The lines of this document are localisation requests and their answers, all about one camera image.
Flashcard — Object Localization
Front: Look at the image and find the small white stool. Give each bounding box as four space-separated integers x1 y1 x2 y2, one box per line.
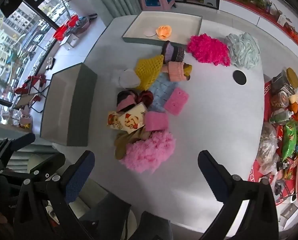
60 33 80 51

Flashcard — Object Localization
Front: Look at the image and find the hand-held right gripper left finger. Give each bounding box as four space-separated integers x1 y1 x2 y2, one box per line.
14 151 96 240

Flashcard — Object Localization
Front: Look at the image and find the pale green bath loofah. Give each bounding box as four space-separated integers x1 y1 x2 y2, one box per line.
225 32 261 69

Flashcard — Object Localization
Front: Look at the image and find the shallow grey tray box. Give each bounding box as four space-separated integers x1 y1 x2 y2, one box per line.
121 11 203 46

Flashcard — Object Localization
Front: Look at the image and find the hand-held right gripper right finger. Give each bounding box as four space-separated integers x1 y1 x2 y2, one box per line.
198 150 280 240

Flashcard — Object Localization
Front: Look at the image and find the mauve basin with clothes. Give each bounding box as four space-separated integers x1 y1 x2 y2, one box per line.
75 16 97 33

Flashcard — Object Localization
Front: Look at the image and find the printed tissue pack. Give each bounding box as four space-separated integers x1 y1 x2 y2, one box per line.
107 111 127 130
121 104 147 134

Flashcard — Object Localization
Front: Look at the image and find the white foam net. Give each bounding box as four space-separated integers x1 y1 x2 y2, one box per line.
111 69 141 90

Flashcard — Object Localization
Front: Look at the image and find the yellow foam net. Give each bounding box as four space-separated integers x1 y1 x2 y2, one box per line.
135 55 164 91

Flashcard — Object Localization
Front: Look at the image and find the magenta fluffy ball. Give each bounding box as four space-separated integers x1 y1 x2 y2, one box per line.
187 34 232 67

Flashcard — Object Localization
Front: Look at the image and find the black table grommet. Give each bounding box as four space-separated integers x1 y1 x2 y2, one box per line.
232 70 247 86

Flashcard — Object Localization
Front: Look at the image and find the tan cloth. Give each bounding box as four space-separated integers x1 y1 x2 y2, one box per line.
114 127 146 160

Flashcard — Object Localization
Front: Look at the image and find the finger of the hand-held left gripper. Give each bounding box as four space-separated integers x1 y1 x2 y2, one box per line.
0 153 66 184
0 133 36 165

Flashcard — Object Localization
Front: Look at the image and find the glass jar yellow lid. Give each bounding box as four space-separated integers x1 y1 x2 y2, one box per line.
271 67 298 95

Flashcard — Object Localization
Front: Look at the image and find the black and pink knit hat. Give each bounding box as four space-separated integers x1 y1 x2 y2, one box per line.
116 90 140 112

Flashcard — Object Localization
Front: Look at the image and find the deep grey cardboard box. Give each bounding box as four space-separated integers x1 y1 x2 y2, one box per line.
40 63 98 147

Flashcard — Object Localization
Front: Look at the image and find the pink sponge with holes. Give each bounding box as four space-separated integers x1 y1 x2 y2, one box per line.
163 87 190 116

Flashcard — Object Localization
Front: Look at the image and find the red shelf cloth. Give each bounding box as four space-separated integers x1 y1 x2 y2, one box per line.
224 0 298 55

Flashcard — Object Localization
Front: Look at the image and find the purple striped knit hat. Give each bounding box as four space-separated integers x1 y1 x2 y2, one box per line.
161 41 185 64

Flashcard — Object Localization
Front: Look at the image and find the pale green curtain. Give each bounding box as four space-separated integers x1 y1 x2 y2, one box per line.
88 0 144 28

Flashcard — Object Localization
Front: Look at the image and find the light pink fluffy ball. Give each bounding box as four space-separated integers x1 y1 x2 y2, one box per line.
119 130 177 174

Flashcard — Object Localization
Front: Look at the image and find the pink and mustard knit hat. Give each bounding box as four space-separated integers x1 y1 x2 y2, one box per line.
167 61 193 82

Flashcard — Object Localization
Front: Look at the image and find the dark red fabric flower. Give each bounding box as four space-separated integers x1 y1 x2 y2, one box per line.
138 91 154 106

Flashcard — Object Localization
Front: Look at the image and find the light blue chenille mat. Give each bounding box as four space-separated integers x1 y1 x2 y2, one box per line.
149 75 179 112

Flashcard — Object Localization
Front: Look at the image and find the plain pink sponge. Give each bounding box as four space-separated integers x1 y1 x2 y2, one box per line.
145 111 169 132

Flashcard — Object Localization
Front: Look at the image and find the orange foam flower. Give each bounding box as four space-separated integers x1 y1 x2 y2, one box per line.
156 25 172 40

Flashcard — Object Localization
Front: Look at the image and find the clear bag of nuts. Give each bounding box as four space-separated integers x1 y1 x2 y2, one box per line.
256 122 280 174

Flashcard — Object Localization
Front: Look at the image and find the red folding chair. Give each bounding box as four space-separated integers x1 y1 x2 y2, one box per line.
14 74 52 114

